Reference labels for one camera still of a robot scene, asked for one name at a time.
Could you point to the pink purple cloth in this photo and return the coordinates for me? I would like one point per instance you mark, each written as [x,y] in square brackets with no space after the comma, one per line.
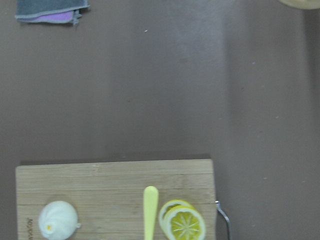
[59,18]

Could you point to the wooden mug tree stand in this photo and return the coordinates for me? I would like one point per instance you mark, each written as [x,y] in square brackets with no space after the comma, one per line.
[302,4]

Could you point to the grey folded cloth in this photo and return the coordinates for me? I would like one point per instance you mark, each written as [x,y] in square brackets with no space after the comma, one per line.
[26,10]

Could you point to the lower stacked lemon slice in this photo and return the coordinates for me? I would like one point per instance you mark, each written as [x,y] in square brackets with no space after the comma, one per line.
[169,205]

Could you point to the bamboo cutting board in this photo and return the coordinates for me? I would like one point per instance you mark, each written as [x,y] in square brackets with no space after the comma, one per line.
[108,196]

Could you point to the yellow plastic knife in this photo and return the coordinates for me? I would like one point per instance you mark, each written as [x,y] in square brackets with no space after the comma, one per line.
[150,208]

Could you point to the white steamed bun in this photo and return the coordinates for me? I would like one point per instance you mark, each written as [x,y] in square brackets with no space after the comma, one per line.
[58,220]

